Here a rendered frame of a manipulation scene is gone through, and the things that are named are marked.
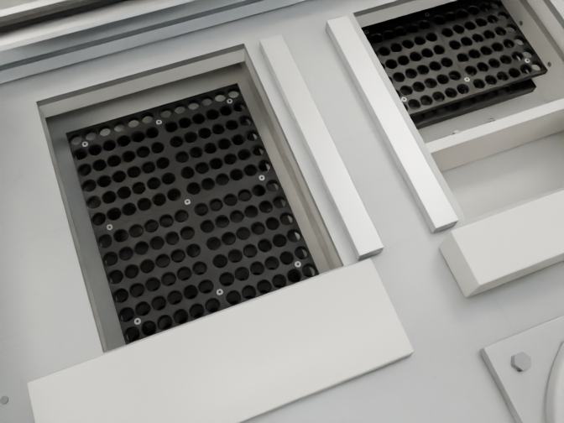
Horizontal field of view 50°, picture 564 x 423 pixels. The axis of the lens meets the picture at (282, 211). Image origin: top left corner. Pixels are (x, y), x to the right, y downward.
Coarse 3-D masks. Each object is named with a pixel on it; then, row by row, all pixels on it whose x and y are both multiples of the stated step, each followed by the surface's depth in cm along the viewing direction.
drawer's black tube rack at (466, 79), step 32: (480, 0) 68; (384, 32) 66; (416, 32) 66; (448, 32) 67; (480, 32) 66; (384, 64) 64; (416, 64) 64; (448, 64) 69; (480, 64) 65; (512, 64) 65; (416, 96) 62; (448, 96) 67; (480, 96) 67; (512, 96) 67; (416, 128) 65
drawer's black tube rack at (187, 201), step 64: (192, 128) 60; (256, 128) 60; (128, 192) 60; (192, 192) 60; (256, 192) 60; (128, 256) 57; (192, 256) 57; (256, 256) 55; (128, 320) 55; (192, 320) 52
